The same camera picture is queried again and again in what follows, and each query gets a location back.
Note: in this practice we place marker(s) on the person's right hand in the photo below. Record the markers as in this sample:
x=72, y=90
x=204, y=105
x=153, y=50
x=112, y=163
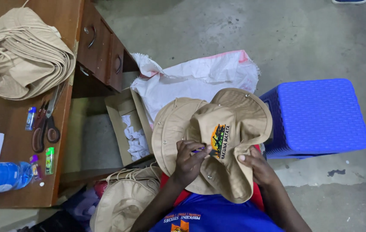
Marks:
x=260, y=170

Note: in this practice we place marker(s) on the purple lighter with label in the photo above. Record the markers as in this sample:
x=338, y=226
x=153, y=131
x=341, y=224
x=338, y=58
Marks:
x=36, y=167

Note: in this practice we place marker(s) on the brown wooden desk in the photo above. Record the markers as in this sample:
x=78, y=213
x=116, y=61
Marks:
x=9, y=122

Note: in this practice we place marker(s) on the green lighter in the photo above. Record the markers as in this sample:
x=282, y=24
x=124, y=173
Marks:
x=50, y=161

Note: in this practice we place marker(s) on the heap of white paper scraps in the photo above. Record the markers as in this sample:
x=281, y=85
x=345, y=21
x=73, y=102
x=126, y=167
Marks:
x=137, y=141

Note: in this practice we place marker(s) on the blue plastic woven stool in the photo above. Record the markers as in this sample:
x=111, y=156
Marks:
x=318, y=116

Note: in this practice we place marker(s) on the person's left hand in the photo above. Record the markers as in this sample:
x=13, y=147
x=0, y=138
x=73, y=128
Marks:
x=186, y=167

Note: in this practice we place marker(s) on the open cardboard box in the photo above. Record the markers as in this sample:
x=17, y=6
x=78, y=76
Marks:
x=118, y=129

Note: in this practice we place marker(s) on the person's blue shirt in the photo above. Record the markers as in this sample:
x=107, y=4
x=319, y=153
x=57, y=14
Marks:
x=218, y=216

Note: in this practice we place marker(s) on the beige embroidered bucket hat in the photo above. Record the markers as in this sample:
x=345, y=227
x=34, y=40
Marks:
x=234, y=119

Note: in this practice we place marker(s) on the white woven sack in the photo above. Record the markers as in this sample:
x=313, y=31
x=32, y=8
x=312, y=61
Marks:
x=195, y=80

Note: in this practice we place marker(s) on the small purple lighter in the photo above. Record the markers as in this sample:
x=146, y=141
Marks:
x=198, y=150

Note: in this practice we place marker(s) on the blue lighter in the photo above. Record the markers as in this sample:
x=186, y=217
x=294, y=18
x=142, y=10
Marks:
x=30, y=118

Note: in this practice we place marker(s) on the stack of beige hats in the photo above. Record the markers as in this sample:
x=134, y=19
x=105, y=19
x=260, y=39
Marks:
x=25, y=54

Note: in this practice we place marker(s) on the heap of dark cloth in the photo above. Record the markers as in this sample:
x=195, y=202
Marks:
x=73, y=212

